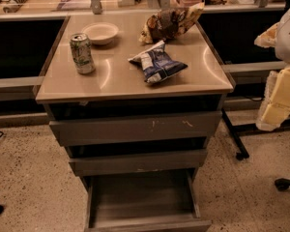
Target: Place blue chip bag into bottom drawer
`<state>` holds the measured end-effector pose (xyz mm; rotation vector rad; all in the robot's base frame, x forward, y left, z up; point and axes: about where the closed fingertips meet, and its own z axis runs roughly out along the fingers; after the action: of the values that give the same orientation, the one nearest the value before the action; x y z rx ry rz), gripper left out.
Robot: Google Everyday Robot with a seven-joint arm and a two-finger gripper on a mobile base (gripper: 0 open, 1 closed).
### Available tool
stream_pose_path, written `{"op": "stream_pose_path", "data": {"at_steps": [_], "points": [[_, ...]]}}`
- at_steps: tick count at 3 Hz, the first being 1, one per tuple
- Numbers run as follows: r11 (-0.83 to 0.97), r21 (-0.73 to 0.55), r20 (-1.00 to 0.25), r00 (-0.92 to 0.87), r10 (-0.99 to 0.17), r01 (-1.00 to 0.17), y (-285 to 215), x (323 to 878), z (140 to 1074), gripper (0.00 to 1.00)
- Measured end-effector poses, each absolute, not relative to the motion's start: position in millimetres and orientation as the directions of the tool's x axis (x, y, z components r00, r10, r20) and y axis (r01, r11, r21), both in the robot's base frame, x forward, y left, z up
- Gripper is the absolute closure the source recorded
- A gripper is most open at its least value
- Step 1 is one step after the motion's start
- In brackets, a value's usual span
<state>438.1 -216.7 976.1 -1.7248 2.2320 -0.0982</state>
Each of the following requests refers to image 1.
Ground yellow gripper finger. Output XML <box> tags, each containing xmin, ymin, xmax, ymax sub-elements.
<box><xmin>256</xmin><ymin>65</ymin><xmax>290</xmax><ymax>131</ymax></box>
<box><xmin>254</xmin><ymin>23</ymin><xmax>278</xmax><ymax>48</ymax></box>

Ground blue chip bag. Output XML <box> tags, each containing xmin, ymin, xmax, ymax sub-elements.
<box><xmin>129</xmin><ymin>41</ymin><xmax>188</xmax><ymax>84</ymax></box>

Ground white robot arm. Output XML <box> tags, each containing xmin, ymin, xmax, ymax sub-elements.
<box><xmin>254</xmin><ymin>9</ymin><xmax>290</xmax><ymax>131</ymax></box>

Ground brown patterned chip bag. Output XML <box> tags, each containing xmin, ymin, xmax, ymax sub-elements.
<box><xmin>139</xmin><ymin>2</ymin><xmax>205</xmax><ymax>44</ymax></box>

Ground middle grey drawer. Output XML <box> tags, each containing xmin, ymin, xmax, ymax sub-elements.
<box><xmin>70</xmin><ymin>149</ymin><xmax>207</xmax><ymax>176</ymax></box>

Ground grey drawer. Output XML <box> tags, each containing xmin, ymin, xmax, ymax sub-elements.
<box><xmin>49</xmin><ymin>111</ymin><xmax>221</xmax><ymax>146</ymax></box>
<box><xmin>84</xmin><ymin>169</ymin><xmax>212</xmax><ymax>232</ymax></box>
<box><xmin>70</xmin><ymin>149</ymin><xmax>207</xmax><ymax>176</ymax></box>

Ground grey drawer cabinet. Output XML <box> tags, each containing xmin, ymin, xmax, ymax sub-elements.
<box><xmin>35</xmin><ymin>13</ymin><xmax>235</xmax><ymax>232</ymax></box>

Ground bottom grey drawer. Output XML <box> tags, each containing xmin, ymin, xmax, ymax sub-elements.
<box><xmin>84</xmin><ymin>169</ymin><xmax>212</xmax><ymax>232</ymax></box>

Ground top grey drawer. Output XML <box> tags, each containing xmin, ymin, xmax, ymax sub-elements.
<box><xmin>49</xmin><ymin>111</ymin><xmax>221</xmax><ymax>146</ymax></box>

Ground white bowl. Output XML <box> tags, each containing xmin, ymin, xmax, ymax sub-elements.
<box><xmin>82</xmin><ymin>22</ymin><xmax>119</xmax><ymax>45</ymax></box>

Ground green white soda can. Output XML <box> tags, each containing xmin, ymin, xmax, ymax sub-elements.
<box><xmin>70</xmin><ymin>33</ymin><xmax>95</xmax><ymax>74</ymax></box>

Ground black desk leg frame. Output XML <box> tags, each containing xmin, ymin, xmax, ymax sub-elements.
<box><xmin>221</xmin><ymin>109</ymin><xmax>290</xmax><ymax>160</ymax></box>

